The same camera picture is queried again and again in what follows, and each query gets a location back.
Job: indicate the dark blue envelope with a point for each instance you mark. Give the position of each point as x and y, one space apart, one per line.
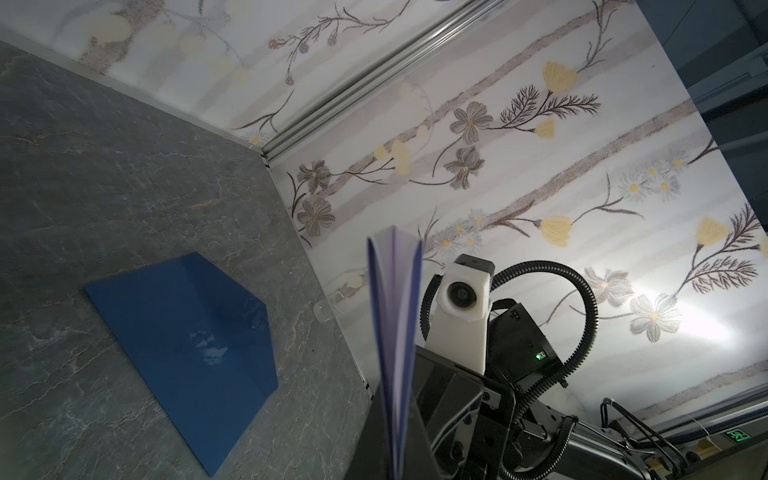
200 341

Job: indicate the white letter paper blue border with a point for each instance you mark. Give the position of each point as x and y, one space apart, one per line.
394 264

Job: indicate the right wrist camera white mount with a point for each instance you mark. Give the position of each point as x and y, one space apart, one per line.
458 326

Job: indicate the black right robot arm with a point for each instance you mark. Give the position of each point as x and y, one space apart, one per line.
592 452

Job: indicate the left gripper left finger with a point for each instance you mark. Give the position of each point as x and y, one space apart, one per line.
373 458

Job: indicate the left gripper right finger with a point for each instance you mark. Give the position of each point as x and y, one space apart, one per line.
419 461

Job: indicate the clear glass cup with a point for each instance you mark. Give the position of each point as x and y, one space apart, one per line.
330 308

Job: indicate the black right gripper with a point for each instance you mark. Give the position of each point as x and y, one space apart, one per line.
469 417

